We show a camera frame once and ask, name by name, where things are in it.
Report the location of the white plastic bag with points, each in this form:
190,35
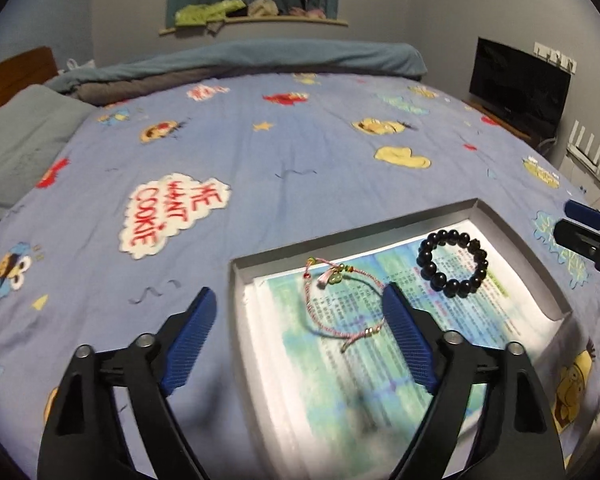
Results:
80,65

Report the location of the white low cabinet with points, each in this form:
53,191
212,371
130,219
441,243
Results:
580,175

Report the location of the black flat screen television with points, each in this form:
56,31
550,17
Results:
520,85

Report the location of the grey folded blanket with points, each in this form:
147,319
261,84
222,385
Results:
105,91

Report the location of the wooden headboard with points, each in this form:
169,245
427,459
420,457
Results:
10,75

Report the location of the green crumpled cloth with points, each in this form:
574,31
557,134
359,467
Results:
200,12

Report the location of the white router with antennas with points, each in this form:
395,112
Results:
587,152

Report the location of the pink small cloth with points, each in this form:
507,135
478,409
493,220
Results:
305,11

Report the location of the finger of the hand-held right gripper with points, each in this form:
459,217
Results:
587,214
580,237

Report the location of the grey pillow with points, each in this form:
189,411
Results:
20,145

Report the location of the wooden television stand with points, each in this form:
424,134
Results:
510,127

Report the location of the beige crumpled cloth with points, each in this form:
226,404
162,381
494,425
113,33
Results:
262,6

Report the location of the white wall hook rack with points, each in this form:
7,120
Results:
555,55

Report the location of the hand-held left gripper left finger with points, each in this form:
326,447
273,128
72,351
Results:
190,345

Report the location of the grey shallow tray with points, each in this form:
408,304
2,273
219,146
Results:
280,255

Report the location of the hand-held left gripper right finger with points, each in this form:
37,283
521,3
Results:
410,345

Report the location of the wooden window sill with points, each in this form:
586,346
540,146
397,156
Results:
280,20

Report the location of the blue rolled duvet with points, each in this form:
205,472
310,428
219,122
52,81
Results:
280,57

